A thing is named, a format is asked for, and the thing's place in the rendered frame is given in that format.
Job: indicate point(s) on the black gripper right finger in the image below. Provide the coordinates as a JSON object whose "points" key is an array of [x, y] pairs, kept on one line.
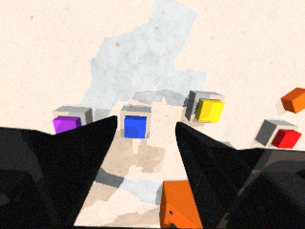
{"points": [[221, 176]]}

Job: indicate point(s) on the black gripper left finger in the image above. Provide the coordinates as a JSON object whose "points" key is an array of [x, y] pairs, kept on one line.
{"points": [[63, 166]]}

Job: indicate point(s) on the blue button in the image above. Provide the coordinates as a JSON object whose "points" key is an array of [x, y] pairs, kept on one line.
{"points": [[135, 122]]}

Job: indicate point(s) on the yellow button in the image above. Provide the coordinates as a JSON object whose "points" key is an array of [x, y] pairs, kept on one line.
{"points": [[204, 107]]}

